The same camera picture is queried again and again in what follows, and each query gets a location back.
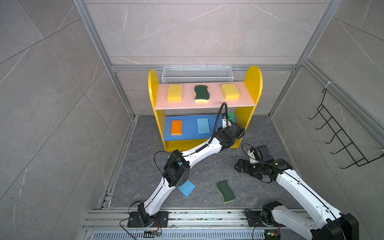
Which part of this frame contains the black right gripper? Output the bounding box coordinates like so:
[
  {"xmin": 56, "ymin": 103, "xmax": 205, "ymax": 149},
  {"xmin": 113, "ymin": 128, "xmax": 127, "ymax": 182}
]
[{"xmin": 233, "ymin": 158, "xmax": 264, "ymax": 178}]

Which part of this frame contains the bright green sponge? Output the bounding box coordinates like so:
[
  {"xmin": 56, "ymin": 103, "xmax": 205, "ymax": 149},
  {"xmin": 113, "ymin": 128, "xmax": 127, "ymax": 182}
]
[{"xmin": 228, "ymin": 112, "xmax": 235, "ymax": 123}]

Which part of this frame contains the blue sponge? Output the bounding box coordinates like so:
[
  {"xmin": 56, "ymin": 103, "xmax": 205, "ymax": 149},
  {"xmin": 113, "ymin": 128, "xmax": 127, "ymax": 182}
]
[
  {"xmin": 178, "ymin": 180, "xmax": 196, "ymax": 197},
  {"xmin": 196, "ymin": 118, "xmax": 211, "ymax": 134}
]

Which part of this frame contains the yellow sponge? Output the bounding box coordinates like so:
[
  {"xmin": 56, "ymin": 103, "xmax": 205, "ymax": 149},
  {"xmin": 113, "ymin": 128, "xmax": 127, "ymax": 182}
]
[
  {"xmin": 167, "ymin": 84, "xmax": 183, "ymax": 102},
  {"xmin": 221, "ymin": 84, "xmax": 240, "ymax": 101}
]

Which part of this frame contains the dark green sponge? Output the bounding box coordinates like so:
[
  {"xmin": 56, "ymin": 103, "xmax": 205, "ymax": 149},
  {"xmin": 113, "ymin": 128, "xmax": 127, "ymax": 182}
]
[
  {"xmin": 217, "ymin": 180, "xmax": 236, "ymax": 203},
  {"xmin": 194, "ymin": 85, "xmax": 210, "ymax": 103}
]

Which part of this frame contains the orange sponge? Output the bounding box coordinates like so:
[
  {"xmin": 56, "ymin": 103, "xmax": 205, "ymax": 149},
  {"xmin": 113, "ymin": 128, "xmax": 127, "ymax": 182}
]
[{"xmin": 171, "ymin": 120, "xmax": 183, "ymax": 136}]

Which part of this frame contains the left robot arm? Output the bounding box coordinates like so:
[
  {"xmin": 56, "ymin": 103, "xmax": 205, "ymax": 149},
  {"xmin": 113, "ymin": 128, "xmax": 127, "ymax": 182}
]
[{"xmin": 138, "ymin": 122, "xmax": 245, "ymax": 227}]

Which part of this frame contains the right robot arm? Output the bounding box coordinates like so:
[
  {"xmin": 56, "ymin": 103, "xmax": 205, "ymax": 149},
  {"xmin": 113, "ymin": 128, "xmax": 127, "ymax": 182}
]
[{"xmin": 234, "ymin": 145, "xmax": 360, "ymax": 240}]

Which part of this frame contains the yellow shelf with coloured boards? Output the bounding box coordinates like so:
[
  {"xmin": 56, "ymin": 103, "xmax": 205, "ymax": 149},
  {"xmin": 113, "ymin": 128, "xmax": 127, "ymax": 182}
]
[{"xmin": 148, "ymin": 66, "xmax": 263, "ymax": 152}]

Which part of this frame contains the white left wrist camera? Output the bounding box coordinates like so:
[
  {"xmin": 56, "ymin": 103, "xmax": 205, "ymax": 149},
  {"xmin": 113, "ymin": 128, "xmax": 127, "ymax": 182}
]
[{"xmin": 222, "ymin": 117, "xmax": 231, "ymax": 129}]

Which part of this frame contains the black corrugated cable left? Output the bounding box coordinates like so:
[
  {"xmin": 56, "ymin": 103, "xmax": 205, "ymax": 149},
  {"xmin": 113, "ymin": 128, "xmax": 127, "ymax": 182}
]
[{"xmin": 206, "ymin": 102, "xmax": 228, "ymax": 145}]

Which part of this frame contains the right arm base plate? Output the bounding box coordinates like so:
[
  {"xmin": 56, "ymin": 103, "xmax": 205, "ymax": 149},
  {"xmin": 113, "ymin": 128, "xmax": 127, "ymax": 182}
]
[{"xmin": 244, "ymin": 209, "xmax": 268, "ymax": 227}]

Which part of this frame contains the white wire mesh basket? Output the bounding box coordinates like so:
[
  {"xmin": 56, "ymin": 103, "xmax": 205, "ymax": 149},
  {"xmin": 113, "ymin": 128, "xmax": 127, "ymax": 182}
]
[{"xmin": 162, "ymin": 67, "xmax": 234, "ymax": 84}]

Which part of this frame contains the black wire hook rack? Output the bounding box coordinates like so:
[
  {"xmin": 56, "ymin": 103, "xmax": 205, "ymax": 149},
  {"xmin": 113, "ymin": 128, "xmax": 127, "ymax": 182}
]
[{"xmin": 308, "ymin": 88, "xmax": 384, "ymax": 170}]

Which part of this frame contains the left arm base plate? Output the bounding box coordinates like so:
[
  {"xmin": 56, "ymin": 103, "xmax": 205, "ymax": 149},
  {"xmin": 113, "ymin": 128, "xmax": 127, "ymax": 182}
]
[{"xmin": 127, "ymin": 211, "xmax": 169, "ymax": 228}]

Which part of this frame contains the aluminium mounting rail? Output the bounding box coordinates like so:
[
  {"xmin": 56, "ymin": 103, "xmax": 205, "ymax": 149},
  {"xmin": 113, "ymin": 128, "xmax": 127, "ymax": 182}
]
[{"xmin": 81, "ymin": 209, "xmax": 309, "ymax": 240}]

